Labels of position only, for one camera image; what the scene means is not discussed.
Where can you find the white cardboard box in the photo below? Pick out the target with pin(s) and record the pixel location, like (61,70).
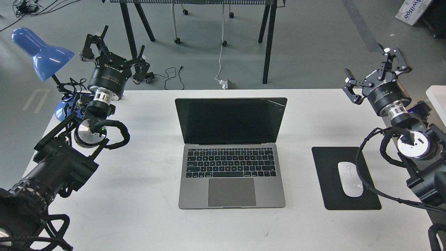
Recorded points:
(412,10)

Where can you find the black metal table frame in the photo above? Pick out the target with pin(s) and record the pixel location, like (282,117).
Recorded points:
(155,17)

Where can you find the black mouse pad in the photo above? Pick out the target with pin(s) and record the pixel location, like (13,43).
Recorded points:
(326,161)

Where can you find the blue desk lamp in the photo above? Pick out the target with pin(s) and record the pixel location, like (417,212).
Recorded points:
(46,59)

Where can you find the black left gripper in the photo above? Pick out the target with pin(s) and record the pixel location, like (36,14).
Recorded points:
(107,73)

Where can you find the white side table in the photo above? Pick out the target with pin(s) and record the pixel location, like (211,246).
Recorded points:
(437,96)

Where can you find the grey open laptop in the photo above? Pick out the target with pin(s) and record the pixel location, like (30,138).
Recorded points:
(230,157)

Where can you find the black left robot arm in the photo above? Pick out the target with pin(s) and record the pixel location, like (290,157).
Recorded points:
(65,157)

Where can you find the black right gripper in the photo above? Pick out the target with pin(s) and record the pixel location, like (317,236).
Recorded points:
(386,94)

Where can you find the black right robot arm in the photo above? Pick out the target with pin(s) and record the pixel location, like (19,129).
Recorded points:
(410,142)

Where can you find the white computer mouse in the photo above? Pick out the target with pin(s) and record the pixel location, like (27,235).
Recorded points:
(350,182)

